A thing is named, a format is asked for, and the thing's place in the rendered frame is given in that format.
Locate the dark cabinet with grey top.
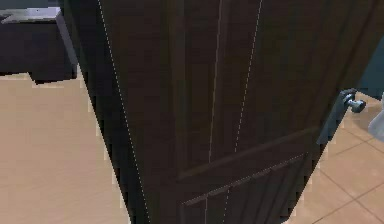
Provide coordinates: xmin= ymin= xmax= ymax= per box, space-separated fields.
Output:
xmin=0 ymin=6 xmax=79 ymax=86

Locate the white rounded object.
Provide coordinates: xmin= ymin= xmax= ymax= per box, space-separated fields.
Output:
xmin=367 ymin=94 xmax=384 ymax=144

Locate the dark brown room door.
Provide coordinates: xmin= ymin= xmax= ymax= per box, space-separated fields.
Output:
xmin=61 ymin=0 xmax=384 ymax=224

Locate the grey metal door handle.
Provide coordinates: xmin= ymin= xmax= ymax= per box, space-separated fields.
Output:
xmin=316 ymin=87 xmax=367 ymax=146

